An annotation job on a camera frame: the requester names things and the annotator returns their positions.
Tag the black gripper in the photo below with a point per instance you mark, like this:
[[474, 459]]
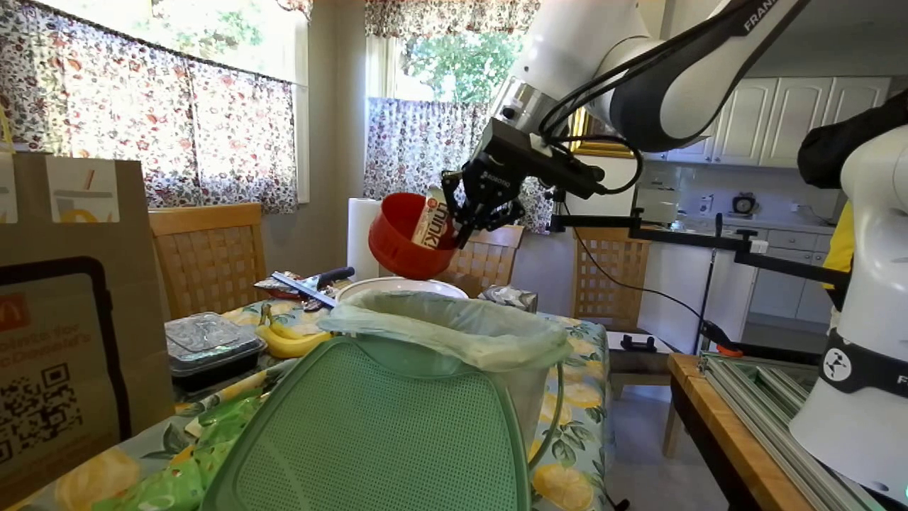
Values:
[[498, 186]]

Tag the small orange white box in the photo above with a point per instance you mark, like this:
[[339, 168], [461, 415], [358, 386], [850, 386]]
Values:
[[431, 219]]

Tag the white bin with green liner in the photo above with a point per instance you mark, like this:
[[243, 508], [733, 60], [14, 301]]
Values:
[[464, 327]]

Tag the green plastic bin lid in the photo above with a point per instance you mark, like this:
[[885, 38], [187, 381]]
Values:
[[379, 434]]

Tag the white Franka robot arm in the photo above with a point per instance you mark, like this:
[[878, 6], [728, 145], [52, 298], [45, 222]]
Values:
[[870, 285]]

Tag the wooden lattice-back chair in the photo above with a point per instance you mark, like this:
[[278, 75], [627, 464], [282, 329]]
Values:
[[491, 264], [207, 256]]

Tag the narrow floral cafe curtain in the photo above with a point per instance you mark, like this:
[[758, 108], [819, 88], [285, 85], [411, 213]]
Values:
[[406, 142]]

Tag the white plate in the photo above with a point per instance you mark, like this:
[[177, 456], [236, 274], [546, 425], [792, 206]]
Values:
[[397, 285]]

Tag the white paper towel roll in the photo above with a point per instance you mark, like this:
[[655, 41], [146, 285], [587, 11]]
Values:
[[358, 237]]

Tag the floral window valance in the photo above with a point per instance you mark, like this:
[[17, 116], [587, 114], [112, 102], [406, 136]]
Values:
[[434, 17]]

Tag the lemon print tablecloth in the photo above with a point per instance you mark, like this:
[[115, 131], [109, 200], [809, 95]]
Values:
[[572, 399]]

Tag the yellow banana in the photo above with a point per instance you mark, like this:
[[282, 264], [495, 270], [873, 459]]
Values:
[[288, 341]]

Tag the small black device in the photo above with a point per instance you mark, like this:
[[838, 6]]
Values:
[[640, 345]]

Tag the black tray with foil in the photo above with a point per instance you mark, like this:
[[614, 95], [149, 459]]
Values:
[[207, 341]]

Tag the white lower kitchen cabinets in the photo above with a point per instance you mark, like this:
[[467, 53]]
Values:
[[785, 288]]

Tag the white kitchen cabinets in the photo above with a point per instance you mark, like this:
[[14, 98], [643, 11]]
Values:
[[785, 122], [785, 288]]

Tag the wide floral cafe curtain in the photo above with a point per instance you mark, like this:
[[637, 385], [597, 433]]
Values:
[[142, 122]]

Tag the white upper kitchen cabinets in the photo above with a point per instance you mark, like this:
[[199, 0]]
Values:
[[785, 122]]

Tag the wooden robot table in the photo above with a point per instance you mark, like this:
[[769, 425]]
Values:
[[728, 444]]

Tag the aluminium mounting rails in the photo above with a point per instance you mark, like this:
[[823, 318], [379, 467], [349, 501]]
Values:
[[766, 406]]

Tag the green plastic bag pack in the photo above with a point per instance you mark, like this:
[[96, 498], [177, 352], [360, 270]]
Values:
[[187, 456]]

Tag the brown paper bag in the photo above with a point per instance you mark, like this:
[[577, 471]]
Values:
[[58, 246]]

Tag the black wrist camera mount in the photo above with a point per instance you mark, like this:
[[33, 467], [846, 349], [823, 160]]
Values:
[[567, 170]]

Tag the gold picture frame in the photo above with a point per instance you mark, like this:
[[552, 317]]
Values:
[[582, 131]]

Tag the round black wall gadget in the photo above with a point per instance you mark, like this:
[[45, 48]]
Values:
[[743, 206]]

